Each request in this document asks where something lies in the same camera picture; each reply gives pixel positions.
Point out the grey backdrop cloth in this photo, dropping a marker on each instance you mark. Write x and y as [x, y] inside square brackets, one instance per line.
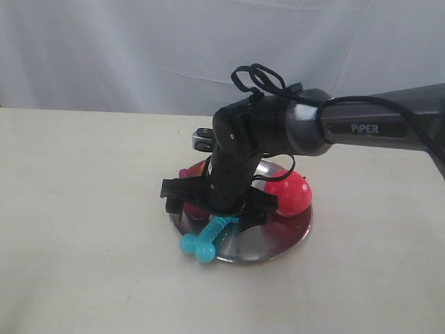
[177, 56]

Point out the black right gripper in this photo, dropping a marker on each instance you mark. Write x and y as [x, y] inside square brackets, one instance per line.
[224, 188]

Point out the round stainless steel plate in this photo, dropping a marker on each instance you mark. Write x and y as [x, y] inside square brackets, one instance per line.
[258, 244]

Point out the teal toy bone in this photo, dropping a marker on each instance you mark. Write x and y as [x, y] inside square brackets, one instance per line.
[202, 245]

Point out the red toy apple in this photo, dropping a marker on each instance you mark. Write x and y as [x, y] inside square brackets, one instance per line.
[294, 194]

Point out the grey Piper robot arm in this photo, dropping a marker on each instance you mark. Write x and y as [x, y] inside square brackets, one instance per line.
[298, 122]

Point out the purple toy sweet potato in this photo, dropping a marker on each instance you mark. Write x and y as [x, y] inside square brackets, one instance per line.
[192, 211]

